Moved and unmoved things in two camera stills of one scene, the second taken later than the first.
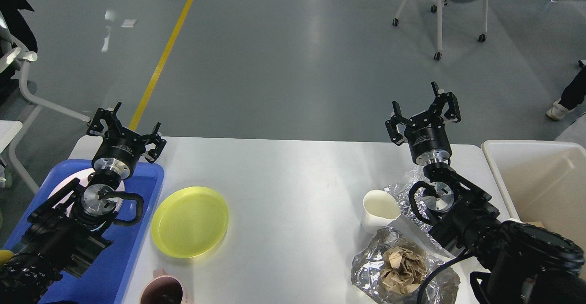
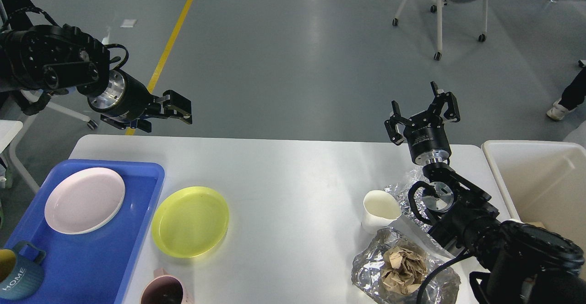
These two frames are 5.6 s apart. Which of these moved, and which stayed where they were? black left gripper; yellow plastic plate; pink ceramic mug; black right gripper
Moved: black left gripper
Stayed: yellow plastic plate; pink ceramic mug; black right gripper
